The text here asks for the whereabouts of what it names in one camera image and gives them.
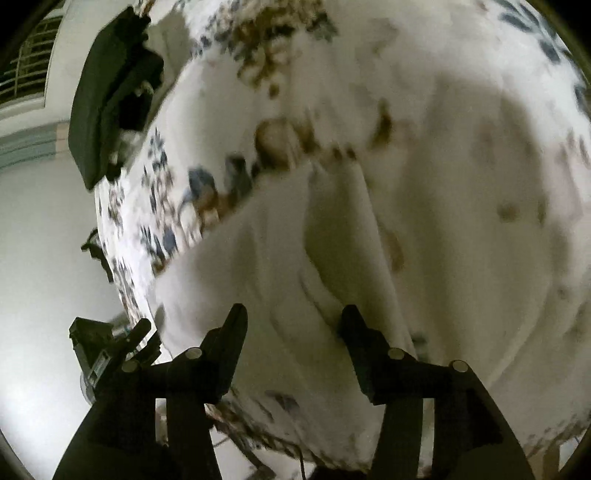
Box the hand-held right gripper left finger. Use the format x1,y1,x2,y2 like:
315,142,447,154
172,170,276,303
53,303,249,480

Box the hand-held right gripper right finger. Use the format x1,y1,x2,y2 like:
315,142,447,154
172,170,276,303
338,305,536,480

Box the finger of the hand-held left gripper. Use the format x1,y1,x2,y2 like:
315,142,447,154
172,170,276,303
115,318,153,354
135,333,163,367

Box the white garment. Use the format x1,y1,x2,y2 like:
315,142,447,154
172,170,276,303
154,159,419,462

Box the small dark object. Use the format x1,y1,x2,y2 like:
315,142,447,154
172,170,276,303
81,229,115,283

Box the floral printed bedsheet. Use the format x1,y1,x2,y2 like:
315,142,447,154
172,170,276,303
94,0,591,472

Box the black bag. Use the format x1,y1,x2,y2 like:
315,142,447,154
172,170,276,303
68,6,165,190

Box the window with metal grille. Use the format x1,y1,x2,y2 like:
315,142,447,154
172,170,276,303
0,13,64,110

